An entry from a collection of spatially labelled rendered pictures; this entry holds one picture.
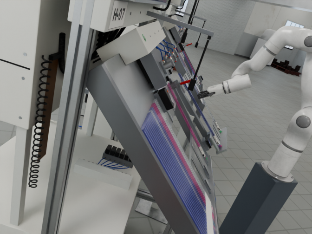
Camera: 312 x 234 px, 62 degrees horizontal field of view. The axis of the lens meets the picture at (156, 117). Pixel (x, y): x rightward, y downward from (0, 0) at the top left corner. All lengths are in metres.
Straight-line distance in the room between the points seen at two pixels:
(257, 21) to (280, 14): 1.21
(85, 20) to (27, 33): 0.16
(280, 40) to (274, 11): 12.28
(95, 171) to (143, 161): 0.53
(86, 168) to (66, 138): 0.54
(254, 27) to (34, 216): 12.87
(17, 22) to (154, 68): 0.44
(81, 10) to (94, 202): 0.76
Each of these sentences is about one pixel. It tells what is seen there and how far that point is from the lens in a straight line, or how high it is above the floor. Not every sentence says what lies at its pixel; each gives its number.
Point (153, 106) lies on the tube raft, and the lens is 0.83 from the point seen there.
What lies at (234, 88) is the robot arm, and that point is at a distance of 1.67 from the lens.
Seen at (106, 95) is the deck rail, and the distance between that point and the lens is 0.63.
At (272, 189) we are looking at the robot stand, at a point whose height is 0.65.
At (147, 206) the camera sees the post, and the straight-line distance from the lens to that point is 2.06.
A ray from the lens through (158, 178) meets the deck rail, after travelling 0.70.
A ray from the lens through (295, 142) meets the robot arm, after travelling 1.58.
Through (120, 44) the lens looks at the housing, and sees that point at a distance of 0.79.
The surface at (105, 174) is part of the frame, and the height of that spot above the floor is 0.66.
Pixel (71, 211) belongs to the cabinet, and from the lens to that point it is 1.07.
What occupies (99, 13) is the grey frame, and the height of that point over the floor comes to 1.34.
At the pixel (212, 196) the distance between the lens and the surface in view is 1.18.
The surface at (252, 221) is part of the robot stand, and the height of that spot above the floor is 0.40.
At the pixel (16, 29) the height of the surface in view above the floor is 1.25.
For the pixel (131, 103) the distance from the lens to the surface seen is 0.70.
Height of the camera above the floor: 1.40
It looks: 24 degrees down
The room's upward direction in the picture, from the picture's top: 18 degrees clockwise
